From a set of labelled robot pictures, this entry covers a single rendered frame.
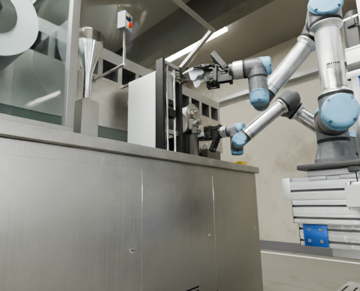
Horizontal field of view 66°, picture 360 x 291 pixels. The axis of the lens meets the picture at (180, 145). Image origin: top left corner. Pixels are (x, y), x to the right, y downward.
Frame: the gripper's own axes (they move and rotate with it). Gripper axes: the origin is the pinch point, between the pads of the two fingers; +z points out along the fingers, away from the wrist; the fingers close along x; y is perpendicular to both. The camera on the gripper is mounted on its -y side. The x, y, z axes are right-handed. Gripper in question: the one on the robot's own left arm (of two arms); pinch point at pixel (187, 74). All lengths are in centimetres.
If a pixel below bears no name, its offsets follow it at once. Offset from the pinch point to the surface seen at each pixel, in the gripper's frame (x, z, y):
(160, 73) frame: 14.9, 19.6, -13.6
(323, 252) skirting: 307, -81, 78
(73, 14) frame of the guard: -40, 29, -5
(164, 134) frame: 19.7, 18.1, 19.3
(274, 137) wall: 310, -37, -78
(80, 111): -6, 50, 14
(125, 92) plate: 42, 57, -23
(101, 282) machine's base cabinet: -17, 22, 83
